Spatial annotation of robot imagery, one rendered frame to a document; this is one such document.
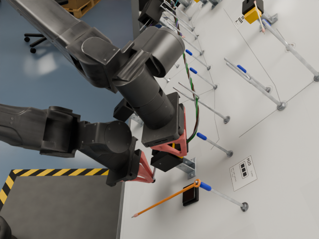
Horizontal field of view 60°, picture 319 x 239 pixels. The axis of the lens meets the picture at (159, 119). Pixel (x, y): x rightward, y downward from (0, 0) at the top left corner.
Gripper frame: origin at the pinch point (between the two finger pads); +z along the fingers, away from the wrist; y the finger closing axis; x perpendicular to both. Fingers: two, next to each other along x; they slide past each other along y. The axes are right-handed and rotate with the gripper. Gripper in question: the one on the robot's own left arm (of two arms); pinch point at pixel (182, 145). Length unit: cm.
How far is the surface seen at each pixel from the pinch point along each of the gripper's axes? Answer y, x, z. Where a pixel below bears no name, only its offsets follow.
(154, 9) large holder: 72, 13, 1
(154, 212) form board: -5.8, 12.8, 13.2
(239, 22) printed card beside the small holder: 37.0, -15.9, 0.9
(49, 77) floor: 189, 182, 62
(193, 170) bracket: -1.0, 0.7, 7.6
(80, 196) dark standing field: 50, 109, 82
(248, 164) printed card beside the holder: -5.5, -11.3, 2.5
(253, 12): 23.3, -19.4, -7.9
